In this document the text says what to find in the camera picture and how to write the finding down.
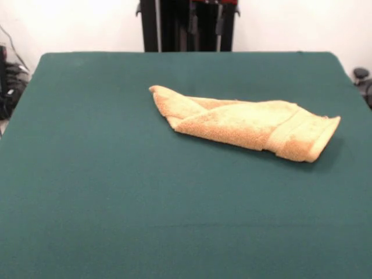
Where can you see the dark green table cloth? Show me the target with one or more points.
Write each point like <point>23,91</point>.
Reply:
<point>87,189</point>

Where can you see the tan terry towel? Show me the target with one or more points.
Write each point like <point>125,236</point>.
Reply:
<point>232,125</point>

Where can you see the dark stand base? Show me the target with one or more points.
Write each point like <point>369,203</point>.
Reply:
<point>11,87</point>
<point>361,75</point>

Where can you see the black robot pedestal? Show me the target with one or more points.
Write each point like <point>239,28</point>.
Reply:
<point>151,29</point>

